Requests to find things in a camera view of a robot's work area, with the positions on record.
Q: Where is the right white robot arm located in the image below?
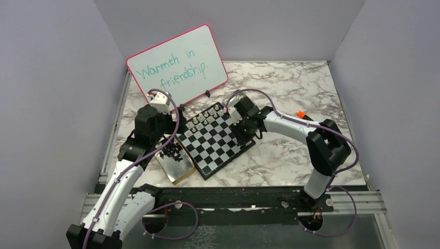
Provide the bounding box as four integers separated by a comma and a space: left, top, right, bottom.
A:
224, 95, 351, 211

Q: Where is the aluminium rail frame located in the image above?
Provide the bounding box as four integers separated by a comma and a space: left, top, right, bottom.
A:
81, 70, 400, 249

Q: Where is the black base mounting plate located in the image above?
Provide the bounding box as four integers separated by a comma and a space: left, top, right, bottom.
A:
94, 184, 370, 228

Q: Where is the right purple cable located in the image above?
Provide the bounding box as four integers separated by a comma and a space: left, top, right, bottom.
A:
223, 89, 360, 239

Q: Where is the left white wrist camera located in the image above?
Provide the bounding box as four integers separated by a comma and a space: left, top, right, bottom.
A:
150, 92, 171, 115

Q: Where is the black marker orange cap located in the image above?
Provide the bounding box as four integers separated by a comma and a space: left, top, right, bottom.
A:
297, 111, 313, 121

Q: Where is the gold tin with black pieces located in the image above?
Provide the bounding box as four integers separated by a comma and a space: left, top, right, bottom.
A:
155, 137, 196, 185

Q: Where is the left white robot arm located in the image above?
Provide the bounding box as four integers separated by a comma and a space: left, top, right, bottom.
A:
66, 104, 187, 248

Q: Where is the pink framed whiteboard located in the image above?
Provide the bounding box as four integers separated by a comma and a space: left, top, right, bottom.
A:
126, 24, 229, 104

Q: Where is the black white chessboard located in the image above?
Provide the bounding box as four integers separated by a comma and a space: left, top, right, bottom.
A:
177, 102, 256, 180

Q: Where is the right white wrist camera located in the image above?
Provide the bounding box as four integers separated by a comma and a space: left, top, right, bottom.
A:
228, 107, 242, 125

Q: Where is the pile of black chess pieces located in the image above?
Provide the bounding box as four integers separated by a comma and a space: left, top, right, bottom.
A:
159, 142, 183, 162

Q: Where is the silver tin with white pieces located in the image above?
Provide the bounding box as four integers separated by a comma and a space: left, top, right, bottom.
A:
222, 90, 246, 107

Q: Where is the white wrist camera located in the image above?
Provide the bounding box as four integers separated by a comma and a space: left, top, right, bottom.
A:
228, 107, 242, 125
150, 92, 171, 115

